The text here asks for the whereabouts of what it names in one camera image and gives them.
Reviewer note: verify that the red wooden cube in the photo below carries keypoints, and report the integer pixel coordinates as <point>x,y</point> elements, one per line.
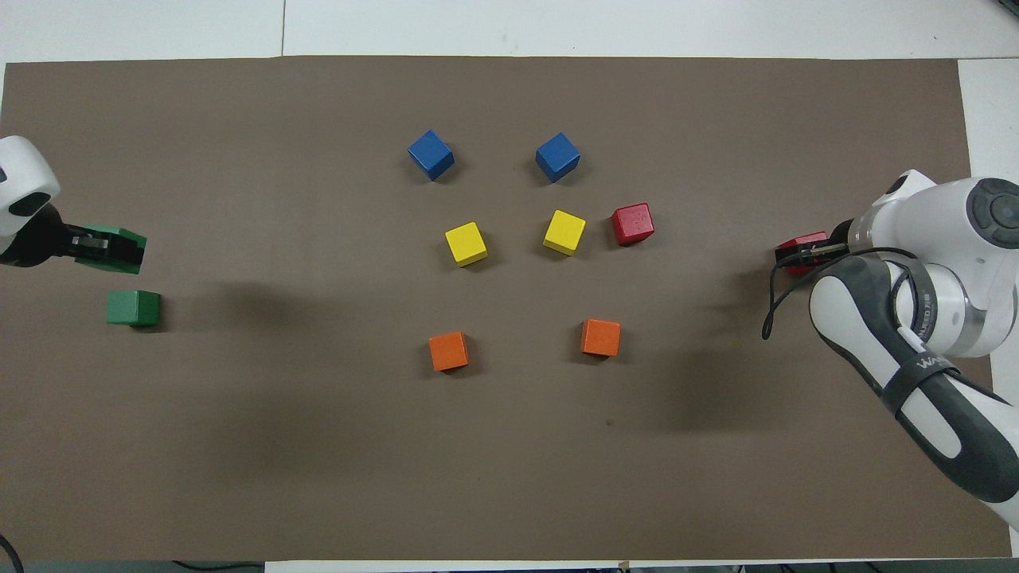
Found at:
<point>632,224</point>
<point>804,270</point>

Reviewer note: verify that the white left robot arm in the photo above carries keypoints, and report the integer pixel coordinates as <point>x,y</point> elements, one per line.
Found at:
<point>24,171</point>

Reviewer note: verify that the orange wooden cube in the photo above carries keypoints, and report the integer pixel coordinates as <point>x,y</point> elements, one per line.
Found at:
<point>600,337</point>
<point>448,351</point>

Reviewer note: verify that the yellow wooden cube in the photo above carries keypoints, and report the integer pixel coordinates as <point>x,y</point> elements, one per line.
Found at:
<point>564,231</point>
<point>466,243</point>

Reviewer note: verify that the blue wooden cube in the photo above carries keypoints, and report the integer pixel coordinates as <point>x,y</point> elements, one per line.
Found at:
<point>557,157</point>
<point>431,154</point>

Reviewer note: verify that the green wooden cube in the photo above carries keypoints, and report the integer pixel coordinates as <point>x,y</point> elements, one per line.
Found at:
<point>133,307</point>
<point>119,235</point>

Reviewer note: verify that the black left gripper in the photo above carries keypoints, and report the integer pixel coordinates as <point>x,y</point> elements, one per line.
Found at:
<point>36,243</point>

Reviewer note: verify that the brown paper table mat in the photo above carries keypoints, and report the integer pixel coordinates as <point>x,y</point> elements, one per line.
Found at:
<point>318,477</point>

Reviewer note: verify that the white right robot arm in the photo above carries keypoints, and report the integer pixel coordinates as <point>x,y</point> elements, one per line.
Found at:
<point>955,239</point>

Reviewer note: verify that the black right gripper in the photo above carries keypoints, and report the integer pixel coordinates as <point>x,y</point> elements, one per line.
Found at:
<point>842,236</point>

